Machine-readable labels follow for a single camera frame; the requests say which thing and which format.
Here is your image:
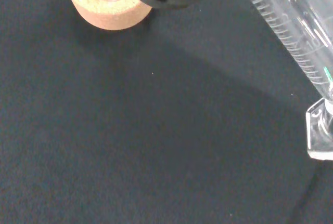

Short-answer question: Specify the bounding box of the black table cloth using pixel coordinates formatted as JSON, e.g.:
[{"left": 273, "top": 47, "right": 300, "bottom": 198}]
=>
[{"left": 0, "top": 0, "right": 333, "bottom": 224}]

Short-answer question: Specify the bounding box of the cork ring stand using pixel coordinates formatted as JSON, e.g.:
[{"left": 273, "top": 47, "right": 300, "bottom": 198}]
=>
[{"left": 62, "top": 0, "right": 153, "bottom": 31}]

